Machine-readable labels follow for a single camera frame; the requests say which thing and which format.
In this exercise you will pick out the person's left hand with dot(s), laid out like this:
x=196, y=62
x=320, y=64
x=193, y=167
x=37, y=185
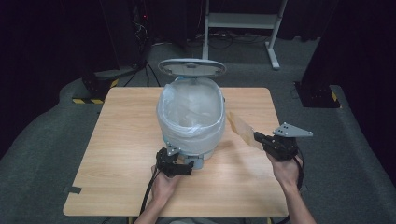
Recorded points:
x=163, y=188

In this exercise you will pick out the white pedal trash bin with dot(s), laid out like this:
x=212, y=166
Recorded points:
x=191, y=67

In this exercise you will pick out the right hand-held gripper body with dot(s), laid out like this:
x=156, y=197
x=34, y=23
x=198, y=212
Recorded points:
x=281, y=146

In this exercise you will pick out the person's right hand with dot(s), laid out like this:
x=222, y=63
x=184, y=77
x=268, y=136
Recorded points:
x=288, y=172

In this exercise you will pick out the black tape strip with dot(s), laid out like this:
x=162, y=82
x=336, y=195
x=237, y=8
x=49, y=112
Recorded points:
x=73, y=189

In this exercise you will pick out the translucent white bin liner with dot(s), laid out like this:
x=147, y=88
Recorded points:
x=190, y=137

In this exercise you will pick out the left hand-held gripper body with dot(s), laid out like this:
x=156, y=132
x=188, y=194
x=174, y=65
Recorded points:
x=166, y=160

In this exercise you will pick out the white metal stand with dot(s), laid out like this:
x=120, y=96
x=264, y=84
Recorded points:
x=243, y=21

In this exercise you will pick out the black stand with striped base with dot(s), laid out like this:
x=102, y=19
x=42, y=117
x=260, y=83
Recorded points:
x=317, y=95
x=99, y=84

